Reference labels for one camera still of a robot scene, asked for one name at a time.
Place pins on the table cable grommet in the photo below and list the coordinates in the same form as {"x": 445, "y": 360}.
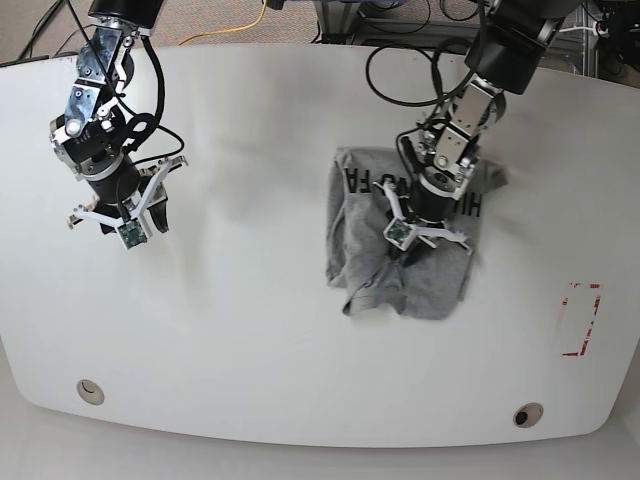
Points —
{"x": 90, "y": 392}
{"x": 528, "y": 415}

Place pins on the grey t-shirt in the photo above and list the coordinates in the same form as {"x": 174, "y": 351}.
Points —
{"x": 425, "y": 282}

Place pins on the red tape rectangle marking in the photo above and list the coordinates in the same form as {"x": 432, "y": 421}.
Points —
{"x": 579, "y": 312}

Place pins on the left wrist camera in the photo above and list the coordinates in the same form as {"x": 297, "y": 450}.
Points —
{"x": 400, "y": 234}

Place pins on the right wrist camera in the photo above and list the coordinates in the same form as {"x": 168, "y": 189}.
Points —
{"x": 134, "y": 232}

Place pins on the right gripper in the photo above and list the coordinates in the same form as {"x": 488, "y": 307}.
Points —
{"x": 149, "y": 197}

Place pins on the left table cable grommet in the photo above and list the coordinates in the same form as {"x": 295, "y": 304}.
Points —
{"x": 90, "y": 392}

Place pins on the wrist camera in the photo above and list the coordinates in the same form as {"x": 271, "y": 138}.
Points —
{"x": 400, "y": 234}
{"x": 134, "y": 232}

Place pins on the right table cable grommet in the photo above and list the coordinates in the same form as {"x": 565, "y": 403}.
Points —
{"x": 528, "y": 415}

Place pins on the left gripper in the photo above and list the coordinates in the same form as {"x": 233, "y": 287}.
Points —
{"x": 429, "y": 212}

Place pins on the aluminium frame stand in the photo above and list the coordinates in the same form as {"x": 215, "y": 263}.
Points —
{"x": 426, "y": 23}

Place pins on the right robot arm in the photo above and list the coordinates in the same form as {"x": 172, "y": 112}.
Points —
{"x": 97, "y": 133}

